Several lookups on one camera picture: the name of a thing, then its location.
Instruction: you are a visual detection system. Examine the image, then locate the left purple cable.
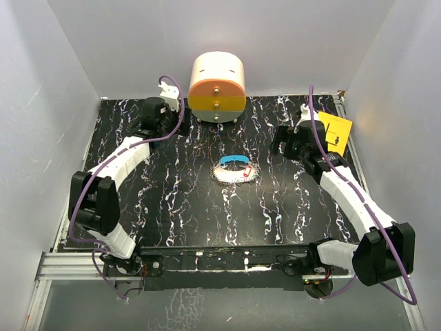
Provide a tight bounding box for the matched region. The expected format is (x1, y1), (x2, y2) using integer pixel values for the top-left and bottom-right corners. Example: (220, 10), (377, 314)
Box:
(68, 74), (185, 303)

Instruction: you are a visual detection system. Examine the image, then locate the yellow book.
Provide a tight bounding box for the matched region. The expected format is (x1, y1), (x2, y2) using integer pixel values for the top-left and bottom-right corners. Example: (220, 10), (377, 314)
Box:
(318, 112), (352, 157)

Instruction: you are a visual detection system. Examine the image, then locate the round three-drawer mini cabinet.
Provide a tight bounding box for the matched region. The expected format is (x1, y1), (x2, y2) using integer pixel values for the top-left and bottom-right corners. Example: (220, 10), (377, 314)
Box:
(187, 51), (246, 123)

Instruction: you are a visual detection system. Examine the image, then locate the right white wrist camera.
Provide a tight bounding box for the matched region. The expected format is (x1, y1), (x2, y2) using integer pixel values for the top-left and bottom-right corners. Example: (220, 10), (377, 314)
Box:
(296, 103), (314, 126)

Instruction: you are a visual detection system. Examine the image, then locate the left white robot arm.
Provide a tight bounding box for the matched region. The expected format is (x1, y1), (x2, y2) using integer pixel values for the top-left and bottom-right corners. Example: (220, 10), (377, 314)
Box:
(68, 97), (189, 275)

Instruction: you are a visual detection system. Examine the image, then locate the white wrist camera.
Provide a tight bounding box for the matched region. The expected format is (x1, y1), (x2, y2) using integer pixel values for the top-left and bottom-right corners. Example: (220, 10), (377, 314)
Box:
(158, 81), (180, 111)
(296, 103), (314, 126)

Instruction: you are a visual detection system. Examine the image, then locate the red tag key bunch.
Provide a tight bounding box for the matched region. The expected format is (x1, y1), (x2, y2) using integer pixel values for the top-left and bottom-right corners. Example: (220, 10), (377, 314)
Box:
(243, 165), (252, 178)

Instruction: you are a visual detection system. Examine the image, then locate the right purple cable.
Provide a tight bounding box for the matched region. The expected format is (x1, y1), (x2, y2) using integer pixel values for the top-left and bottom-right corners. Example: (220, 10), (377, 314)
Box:
(308, 84), (418, 306)

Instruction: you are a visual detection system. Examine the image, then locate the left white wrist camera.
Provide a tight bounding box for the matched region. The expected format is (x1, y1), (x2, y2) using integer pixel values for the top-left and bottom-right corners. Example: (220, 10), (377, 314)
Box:
(158, 81), (180, 111)

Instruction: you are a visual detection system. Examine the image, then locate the aluminium frame rail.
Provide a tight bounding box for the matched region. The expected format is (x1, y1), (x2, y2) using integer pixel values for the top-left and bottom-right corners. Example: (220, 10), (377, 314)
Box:
(23, 252), (101, 330)

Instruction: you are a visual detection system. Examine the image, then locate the purple cable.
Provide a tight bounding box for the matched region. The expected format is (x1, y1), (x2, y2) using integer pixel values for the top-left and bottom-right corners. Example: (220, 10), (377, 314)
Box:
(68, 74), (185, 303)
(308, 84), (418, 306)

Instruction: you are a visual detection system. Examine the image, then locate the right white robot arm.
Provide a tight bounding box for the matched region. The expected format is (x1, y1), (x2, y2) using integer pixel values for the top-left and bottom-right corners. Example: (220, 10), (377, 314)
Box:
(271, 120), (416, 286)

